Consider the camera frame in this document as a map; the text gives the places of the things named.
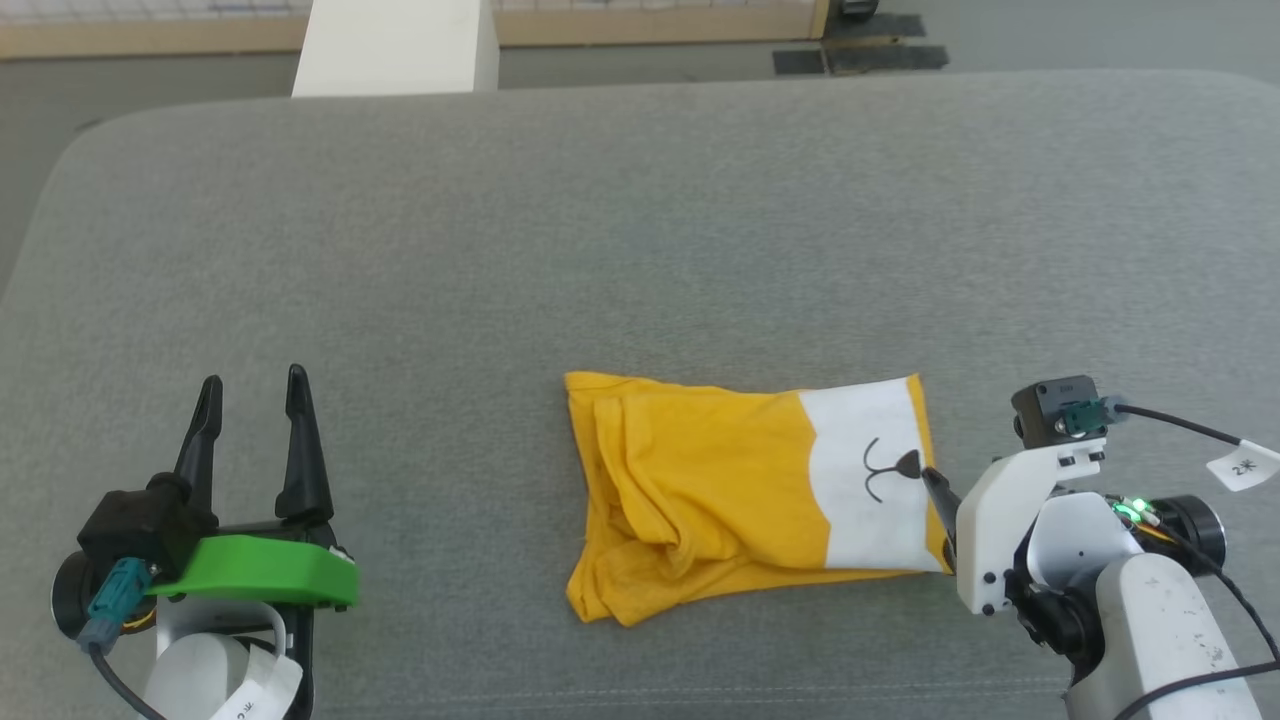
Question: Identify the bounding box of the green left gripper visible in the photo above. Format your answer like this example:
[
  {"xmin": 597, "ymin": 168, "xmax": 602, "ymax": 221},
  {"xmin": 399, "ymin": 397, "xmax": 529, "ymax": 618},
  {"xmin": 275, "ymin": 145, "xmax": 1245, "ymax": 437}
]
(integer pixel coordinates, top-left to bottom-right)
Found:
[{"xmin": 145, "ymin": 363, "xmax": 360, "ymax": 610}]

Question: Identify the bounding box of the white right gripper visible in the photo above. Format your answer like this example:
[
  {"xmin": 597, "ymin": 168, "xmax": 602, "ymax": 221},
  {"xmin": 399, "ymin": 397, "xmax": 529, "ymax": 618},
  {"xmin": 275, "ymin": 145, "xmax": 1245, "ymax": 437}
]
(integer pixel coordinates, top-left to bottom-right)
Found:
[{"xmin": 920, "ymin": 438, "xmax": 1108, "ymax": 616}]

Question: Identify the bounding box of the yellow t-shirt with white print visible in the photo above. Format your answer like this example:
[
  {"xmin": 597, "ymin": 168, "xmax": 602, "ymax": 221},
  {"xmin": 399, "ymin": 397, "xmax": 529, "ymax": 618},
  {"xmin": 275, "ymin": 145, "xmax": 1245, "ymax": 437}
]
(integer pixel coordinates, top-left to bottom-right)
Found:
[{"xmin": 563, "ymin": 372, "xmax": 957, "ymax": 628}]

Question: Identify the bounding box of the white box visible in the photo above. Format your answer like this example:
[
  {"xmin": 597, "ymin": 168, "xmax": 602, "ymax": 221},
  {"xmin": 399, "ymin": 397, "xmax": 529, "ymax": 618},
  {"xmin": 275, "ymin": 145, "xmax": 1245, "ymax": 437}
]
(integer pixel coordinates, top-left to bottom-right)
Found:
[{"xmin": 291, "ymin": 0, "xmax": 500, "ymax": 99}]

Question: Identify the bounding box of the black floor mat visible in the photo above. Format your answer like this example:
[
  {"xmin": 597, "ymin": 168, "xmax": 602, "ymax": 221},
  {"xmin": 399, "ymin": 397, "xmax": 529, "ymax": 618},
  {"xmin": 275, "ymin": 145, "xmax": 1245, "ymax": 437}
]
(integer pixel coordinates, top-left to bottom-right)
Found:
[
  {"xmin": 828, "ymin": 12, "xmax": 928, "ymax": 43},
  {"xmin": 771, "ymin": 44, "xmax": 950, "ymax": 77}
]

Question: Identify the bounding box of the right camera cable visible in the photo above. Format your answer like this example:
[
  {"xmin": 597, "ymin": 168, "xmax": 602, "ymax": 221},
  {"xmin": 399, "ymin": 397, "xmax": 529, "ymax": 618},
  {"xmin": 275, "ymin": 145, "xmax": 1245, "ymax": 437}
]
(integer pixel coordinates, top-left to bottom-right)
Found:
[{"xmin": 1062, "ymin": 397, "xmax": 1251, "ymax": 453}]

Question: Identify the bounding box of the camera cable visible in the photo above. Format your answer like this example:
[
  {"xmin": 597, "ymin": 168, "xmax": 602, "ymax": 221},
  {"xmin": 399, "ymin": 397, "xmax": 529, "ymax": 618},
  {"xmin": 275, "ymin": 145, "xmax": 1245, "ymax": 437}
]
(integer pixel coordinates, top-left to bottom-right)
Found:
[
  {"xmin": 1062, "ymin": 397, "xmax": 1251, "ymax": 453},
  {"xmin": 77, "ymin": 560, "xmax": 169, "ymax": 720}
]

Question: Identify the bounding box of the left camera cable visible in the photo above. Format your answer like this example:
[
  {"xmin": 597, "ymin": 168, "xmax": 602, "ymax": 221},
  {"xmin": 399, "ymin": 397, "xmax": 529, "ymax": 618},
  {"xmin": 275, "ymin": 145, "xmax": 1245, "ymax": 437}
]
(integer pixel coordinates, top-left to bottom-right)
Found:
[{"xmin": 77, "ymin": 560, "xmax": 169, "ymax": 720}]

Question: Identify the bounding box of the white left cable tag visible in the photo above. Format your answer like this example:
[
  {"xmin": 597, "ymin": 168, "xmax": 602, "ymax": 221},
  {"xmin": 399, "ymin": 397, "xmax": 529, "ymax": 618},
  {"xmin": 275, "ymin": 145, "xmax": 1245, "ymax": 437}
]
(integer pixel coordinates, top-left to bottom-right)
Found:
[{"xmin": 208, "ymin": 643, "xmax": 304, "ymax": 720}]

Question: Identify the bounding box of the white cable tag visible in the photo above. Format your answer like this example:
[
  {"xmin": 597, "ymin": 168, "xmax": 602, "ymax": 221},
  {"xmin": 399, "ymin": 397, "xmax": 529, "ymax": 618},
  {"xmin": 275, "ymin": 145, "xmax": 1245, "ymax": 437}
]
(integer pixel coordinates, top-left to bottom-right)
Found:
[
  {"xmin": 208, "ymin": 643, "xmax": 304, "ymax": 720},
  {"xmin": 1206, "ymin": 439, "xmax": 1280, "ymax": 494}
]

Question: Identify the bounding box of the white right cable tag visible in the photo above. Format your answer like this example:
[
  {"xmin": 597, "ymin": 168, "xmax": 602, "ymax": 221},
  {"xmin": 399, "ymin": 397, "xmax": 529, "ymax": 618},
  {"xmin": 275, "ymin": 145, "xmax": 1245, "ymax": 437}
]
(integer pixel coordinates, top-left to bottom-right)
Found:
[{"xmin": 1206, "ymin": 439, "xmax": 1280, "ymax": 494}]

